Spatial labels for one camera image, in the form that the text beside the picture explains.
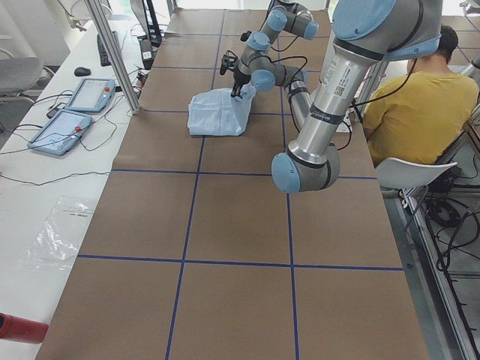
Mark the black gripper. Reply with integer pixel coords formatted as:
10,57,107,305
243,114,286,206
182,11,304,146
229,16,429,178
230,67,251,99

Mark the light blue button shirt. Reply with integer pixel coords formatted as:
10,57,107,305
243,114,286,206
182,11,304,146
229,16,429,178
187,83,257,136

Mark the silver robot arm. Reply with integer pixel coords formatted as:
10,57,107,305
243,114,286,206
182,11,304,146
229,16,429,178
241,1,319,51
221,1,442,194

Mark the black keyboard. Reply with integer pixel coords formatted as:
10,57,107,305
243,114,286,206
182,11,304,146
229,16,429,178
97,31,120,67

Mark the far blue teach pendant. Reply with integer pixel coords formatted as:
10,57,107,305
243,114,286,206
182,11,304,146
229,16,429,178
64,77,116,113

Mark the blue teach pendant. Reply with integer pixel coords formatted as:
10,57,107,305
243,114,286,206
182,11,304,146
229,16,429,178
27,109,93,156
64,77,116,113

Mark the black computer mouse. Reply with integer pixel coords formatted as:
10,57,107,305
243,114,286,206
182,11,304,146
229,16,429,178
73,67,92,77

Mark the white chair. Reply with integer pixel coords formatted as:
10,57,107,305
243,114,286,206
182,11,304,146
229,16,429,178
375,157,458,190

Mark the person in yellow shirt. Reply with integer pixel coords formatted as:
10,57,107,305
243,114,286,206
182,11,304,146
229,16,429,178
363,25,479,166

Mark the near blue teach pendant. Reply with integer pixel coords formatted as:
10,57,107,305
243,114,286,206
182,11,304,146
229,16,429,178
27,109,93,156

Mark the grey office chair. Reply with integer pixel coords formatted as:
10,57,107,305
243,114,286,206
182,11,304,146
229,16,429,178
1,57,44,95

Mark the clear plastic zip bag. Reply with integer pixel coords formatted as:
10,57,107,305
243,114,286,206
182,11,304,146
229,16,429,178
19,196,98,272

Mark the red cylinder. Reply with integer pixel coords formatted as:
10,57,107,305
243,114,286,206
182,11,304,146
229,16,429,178
1,313,49,344

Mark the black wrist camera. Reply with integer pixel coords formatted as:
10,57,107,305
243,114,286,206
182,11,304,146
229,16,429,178
220,50,239,76
240,31,251,42

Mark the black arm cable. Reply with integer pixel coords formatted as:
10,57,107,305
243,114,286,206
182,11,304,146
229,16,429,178
268,55,309,82

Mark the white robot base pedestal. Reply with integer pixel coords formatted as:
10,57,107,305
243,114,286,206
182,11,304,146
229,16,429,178
336,111,356,133

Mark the aluminium frame post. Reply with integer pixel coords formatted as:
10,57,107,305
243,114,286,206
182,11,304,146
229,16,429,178
85,0,140,115

